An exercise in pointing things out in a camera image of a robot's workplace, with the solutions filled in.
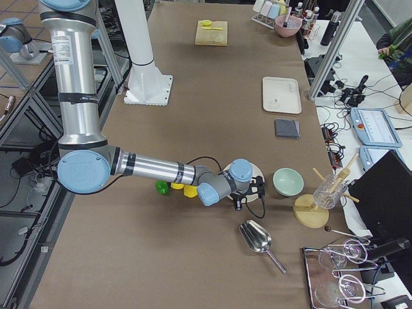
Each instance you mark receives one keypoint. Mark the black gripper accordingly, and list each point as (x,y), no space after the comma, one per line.
(238,197)

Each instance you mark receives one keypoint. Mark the cream round plate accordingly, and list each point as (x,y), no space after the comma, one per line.
(256,172)

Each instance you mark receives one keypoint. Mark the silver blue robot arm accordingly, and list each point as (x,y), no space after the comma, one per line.
(87,160)

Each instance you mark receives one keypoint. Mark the cream rabbit tray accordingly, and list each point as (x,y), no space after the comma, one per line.
(281,95)

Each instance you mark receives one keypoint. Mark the metal glass rack tray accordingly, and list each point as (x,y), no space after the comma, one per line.
(316,275)

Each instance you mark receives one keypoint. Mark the steel scoop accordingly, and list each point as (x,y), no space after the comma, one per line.
(259,240)

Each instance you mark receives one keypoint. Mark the yellow lemon upper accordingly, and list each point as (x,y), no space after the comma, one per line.
(190,191)

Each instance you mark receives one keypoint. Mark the yellow lemon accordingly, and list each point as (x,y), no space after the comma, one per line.
(190,191)
(177,186)

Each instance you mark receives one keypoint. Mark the mint green bowl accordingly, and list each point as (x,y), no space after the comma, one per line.
(288,182)

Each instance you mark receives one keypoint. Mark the yellow lemon lower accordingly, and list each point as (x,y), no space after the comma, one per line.
(177,186)

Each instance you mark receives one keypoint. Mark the wooden cup stand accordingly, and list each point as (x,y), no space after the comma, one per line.
(311,215)

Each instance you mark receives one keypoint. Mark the green lime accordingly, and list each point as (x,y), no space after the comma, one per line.
(162,187)

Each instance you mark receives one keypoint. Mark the dark grey folded cloth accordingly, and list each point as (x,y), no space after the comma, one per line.
(285,128)

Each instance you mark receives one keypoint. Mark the clear glass cup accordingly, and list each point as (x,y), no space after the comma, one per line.
(329,192)

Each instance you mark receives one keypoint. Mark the wine glass upper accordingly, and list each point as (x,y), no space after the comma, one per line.
(335,257)

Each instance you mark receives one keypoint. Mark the wine glass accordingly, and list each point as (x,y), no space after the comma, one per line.
(342,293)
(335,257)

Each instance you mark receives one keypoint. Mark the blue teach pendant lower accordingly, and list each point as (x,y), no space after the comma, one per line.
(369,155)

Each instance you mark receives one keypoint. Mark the blue teach pendant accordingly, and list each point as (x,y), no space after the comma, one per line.
(373,127)
(369,155)

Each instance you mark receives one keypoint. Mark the wine glass lower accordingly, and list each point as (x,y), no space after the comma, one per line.
(342,293)

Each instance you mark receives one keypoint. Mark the black monitor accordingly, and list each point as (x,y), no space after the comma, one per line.
(384,193)

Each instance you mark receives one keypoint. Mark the blue teach pendant upper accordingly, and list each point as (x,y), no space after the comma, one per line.
(373,127)

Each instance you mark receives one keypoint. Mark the wooden cutting board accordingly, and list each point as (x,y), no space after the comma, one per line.
(206,37)

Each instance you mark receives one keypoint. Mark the yellow fruit piece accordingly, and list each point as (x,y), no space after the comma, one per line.
(207,25)

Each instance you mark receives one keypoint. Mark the pink ice bowl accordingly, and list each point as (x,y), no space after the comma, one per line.
(294,24)

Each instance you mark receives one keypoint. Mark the pastel cup rack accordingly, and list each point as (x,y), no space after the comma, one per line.
(266,12)

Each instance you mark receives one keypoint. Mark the black thermos bottle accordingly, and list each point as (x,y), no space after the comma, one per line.
(331,29)

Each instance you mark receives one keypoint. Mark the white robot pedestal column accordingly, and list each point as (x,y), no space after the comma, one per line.
(134,26)

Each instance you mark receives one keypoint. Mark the aluminium frame post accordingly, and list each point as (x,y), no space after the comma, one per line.
(349,17)

